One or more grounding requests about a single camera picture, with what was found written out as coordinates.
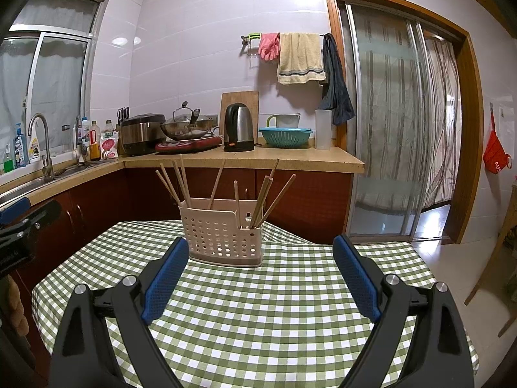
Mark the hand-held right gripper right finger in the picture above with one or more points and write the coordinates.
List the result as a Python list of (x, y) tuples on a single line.
[(357, 279)]

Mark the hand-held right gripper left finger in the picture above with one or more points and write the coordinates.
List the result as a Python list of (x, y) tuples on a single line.
[(165, 283)]

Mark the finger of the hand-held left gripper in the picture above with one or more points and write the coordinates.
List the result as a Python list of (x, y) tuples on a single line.
[(12, 212), (40, 216)]

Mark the pink perforated plastic utensil basket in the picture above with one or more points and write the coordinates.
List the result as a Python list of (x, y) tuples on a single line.
[(218, 234)]

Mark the group of wooden chopsticks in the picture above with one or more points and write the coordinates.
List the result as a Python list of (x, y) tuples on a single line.
[(237, 200)]

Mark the person's left hand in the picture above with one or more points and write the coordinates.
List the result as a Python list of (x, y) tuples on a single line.
[(16, 303)]

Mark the steel sink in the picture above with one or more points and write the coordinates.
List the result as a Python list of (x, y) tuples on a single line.
[(28, 184)]

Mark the green soap bottle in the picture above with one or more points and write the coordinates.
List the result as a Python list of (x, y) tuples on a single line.
[(8, 161)]

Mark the blue detergent bottle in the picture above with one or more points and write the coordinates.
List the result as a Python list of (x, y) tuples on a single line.
[(20, 149)]

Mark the white spray bottle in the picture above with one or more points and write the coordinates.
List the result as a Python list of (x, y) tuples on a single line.
[(34, 147)]

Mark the curved steel faucet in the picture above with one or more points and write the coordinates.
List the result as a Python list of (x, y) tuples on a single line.
[(46, 145)]

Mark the small steel tap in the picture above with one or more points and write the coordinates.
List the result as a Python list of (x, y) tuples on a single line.
[(78, 137)]

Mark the kitchen counter with red cabinets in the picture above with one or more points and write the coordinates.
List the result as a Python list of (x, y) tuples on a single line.
[(307, 198)]

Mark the white bottle with blue cap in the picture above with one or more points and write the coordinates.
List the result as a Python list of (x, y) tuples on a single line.
[(85, 129)]

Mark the pink seasoning packet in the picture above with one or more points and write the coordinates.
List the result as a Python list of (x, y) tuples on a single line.
[(109, 145)]

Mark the green checked tablecloth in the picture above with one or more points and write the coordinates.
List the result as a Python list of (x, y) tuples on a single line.
[(262, 311)]

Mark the clear bottle with green label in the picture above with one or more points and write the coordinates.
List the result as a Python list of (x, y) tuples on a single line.
[(108, 127)]

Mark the black silver rice cooker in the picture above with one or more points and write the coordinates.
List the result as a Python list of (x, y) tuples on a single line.
[(139, 135)]

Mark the red induction cooker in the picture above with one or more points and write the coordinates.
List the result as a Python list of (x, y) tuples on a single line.
[(190, 145)]

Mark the aluminium framed window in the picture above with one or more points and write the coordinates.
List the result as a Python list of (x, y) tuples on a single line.
[(60, 76)]

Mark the translucent white tall container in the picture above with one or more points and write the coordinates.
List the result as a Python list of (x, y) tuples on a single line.
[(323, 129)]

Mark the steel wok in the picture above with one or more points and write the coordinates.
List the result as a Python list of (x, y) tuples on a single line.
[(185, 130)]

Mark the teal plastic colander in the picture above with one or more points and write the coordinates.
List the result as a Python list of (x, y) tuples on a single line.
[(284, 138)]

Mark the frosted sliding glass door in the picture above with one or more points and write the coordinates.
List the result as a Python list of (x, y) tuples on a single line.
[(387, 121)]

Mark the glass wok lid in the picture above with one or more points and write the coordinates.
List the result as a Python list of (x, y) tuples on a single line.
[(183, 115)]

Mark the black steel electric kettle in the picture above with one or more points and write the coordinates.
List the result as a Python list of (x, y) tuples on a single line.
[(240, 129)]

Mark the wooden furniture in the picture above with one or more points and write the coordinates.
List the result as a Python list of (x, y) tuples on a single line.
[(513, 194)]

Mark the red hanging bag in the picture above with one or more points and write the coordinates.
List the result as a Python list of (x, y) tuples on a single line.
[(496, 155)]

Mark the dark grey cloth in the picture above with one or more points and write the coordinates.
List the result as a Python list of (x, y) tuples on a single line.
[(338, 93)]

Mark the wooden cutting board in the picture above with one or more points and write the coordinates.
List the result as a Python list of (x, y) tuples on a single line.
[(242, 97)]

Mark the beige towel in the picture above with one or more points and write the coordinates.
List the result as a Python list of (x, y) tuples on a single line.
[(301, 58)]

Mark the pink rubber gloves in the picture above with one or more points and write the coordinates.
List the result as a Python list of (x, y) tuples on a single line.
[(270, 46)]

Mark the green clip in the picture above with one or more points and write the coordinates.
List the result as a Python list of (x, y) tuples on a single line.
[(255, 35)]

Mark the wall socket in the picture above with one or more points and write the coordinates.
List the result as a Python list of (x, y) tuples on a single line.
[(213, 118)]

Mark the wooden door frame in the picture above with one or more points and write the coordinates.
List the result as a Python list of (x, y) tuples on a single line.
[(475, 129)]

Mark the metal towel rail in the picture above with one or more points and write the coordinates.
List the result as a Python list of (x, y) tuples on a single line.
[(245, 40)]

